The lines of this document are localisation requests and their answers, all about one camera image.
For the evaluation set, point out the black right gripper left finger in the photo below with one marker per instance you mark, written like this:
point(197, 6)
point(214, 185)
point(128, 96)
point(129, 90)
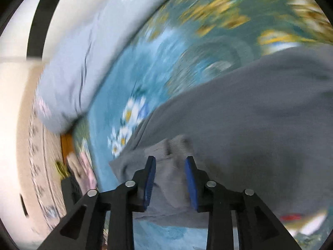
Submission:
point(82, 227)

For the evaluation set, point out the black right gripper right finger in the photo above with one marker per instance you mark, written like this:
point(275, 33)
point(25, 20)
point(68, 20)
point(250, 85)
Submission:
point(242, 215)

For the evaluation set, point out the grey sweatshirt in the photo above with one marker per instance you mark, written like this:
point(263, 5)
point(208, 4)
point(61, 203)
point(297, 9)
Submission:
point(266, 126)

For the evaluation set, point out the red cloth item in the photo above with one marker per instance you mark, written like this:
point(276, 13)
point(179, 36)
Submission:
point(291, 217)

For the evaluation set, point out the dark grey folded garment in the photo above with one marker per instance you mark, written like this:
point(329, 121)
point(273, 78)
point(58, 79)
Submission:
point(71, 192)

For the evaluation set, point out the pink folded garment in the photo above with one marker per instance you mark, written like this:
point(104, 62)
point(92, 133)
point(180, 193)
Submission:
point(90, 179)

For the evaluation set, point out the olive green folded garment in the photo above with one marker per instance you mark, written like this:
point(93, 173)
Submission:
point(62, 169)

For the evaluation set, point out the beige folded garment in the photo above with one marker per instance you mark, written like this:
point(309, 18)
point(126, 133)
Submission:
point(78, 172)

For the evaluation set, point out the teal floral bed blanket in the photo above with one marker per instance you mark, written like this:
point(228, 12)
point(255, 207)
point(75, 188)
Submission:
point(187, 43)

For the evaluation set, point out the light blue floral duvet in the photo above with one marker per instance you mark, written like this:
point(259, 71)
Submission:
point(71, 78)

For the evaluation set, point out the wooden bed frame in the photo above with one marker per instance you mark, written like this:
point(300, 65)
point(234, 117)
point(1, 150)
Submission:
point(67, 146)

